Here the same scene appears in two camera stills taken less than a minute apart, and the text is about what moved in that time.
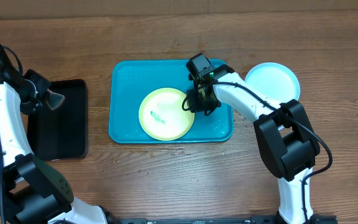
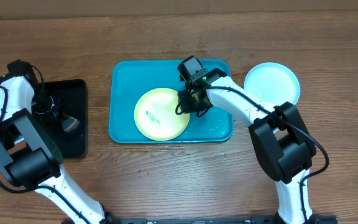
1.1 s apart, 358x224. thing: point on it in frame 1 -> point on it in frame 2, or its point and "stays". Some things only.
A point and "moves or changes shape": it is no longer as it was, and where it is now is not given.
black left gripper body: [32, 89] -> [46, 106]
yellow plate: [162, 116] stays
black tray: [61, 133] stays
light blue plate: [274, 81] stays
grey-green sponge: [54, 100] moves or changes shape
